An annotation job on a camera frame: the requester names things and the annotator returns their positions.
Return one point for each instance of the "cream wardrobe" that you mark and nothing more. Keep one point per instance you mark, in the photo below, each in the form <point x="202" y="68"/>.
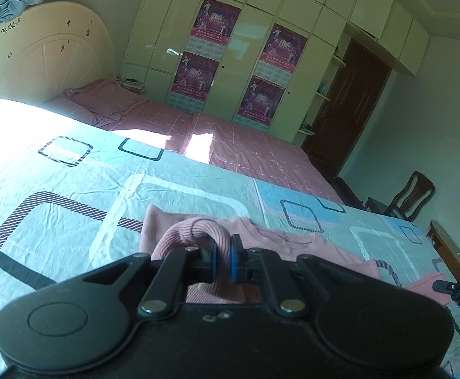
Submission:
<point x="245" y="47"/>

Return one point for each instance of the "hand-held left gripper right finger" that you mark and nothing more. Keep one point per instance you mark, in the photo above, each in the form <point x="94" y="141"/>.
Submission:
<point x="234" y="260"/>

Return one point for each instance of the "white corner shelf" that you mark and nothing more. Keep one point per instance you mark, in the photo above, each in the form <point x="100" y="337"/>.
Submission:
<point x="322" y="90"/>

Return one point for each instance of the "brown door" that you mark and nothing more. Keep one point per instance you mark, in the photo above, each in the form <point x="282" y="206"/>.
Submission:
<point x="348" y="114"/>

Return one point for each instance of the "wooden chair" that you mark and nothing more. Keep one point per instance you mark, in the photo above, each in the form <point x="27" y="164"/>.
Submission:
<point x="413" y="197"/>

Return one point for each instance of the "pink sweater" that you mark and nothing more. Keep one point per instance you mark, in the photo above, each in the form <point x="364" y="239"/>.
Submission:
<point x="285" y="244"/>

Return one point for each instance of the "blue patterned bed sheet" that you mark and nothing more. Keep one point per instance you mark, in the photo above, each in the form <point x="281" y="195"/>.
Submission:
<point x="76" y="189"/>

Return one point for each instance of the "purple wall poster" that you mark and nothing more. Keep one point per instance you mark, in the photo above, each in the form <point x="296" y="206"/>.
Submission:
<point x="260" y="100"/>
<point x="283" y="49"/>
<point x="216" y="21"/>
<point x="195" y="77"/>

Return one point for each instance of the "stack of books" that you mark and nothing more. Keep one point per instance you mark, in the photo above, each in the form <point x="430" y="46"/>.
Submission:
<point x="132" y="85"/>

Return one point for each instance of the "cream headboard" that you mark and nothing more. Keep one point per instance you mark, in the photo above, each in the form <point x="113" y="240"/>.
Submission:
<point x="44" y="59"/>

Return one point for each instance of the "pink checked bed sheet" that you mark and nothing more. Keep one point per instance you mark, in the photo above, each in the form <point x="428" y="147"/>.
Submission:
<point x="245" y="146"/>

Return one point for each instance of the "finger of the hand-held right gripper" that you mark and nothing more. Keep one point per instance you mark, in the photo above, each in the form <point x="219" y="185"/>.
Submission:
<point x="445" y="287"/>

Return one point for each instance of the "pink pillow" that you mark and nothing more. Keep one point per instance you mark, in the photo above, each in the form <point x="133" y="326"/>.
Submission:
<point x="103" y="98"/>

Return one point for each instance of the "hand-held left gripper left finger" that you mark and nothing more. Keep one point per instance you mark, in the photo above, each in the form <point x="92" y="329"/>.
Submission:
<point x="213" y="258"/>

